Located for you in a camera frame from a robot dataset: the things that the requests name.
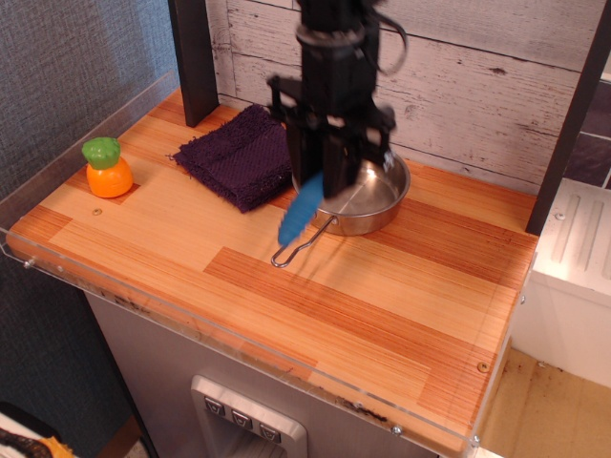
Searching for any purple knitted cloth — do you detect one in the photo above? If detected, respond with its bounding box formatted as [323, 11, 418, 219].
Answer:
[173, 105, 292, 213]

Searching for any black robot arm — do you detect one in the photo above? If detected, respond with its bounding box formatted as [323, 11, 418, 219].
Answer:
[267, 1, 396, 198]

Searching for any silver dispenser button panel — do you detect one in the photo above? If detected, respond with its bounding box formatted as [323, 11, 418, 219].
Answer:
[191, 375, 308, 457]

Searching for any grey toy fridge cabinet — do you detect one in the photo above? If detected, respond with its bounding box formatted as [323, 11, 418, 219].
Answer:
[86, 293, 432, 457]

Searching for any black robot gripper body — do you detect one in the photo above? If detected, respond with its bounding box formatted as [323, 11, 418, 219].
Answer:
[267, 32, 396, 164]

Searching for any yellow cloth bottom left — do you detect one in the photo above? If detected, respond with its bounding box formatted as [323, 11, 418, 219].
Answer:
[33, 437, 75, 458]

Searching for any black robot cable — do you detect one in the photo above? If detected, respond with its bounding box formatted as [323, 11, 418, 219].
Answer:
[374, 9, 410, 77]

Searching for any orange toy carrot green top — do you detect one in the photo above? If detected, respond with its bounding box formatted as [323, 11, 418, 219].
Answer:
[81, 137, 134, 198]

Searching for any dark right upright post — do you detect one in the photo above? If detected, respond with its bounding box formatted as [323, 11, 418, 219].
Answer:
[526, 1, 610, 236]

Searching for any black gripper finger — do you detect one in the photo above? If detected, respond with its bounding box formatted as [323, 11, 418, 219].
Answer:
[323, 135, 365, 198]
[286, 123, 328, 188]

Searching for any dark left upright post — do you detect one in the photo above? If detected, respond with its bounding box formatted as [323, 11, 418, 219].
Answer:
[168, 0, 220, 127]

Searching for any dark upright post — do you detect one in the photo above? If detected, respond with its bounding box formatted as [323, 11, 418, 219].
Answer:
[168, 0, 220, 127]
[526, 1, 610, 236]

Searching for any blue handled metal spoon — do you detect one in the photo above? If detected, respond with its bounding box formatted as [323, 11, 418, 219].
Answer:
[278, 172, 324, 247]

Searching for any white cabinet at right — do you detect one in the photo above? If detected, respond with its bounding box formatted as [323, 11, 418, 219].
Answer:
[511, 179, 610, 386]

